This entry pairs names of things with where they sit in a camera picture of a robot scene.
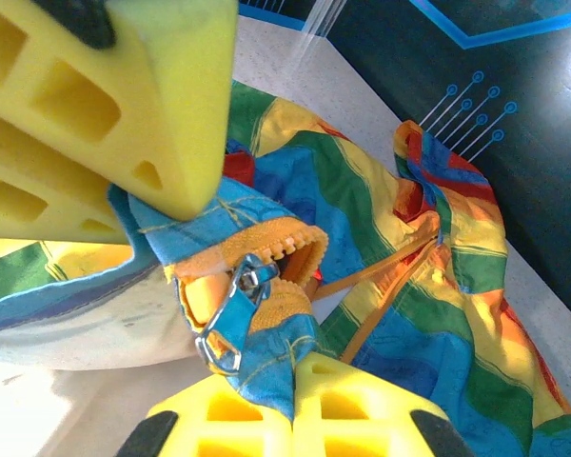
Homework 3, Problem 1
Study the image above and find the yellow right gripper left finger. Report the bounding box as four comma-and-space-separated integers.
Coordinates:
116, 374, 295, 457

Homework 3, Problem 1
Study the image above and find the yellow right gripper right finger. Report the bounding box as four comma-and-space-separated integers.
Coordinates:
292, 350, 477, 457

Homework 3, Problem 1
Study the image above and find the silver zipper slider pull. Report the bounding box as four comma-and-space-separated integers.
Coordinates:
193, 252, 281, 376

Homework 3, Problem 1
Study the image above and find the rainbow striped zip jacket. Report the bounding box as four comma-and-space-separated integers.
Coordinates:
0, 80, 571, 457

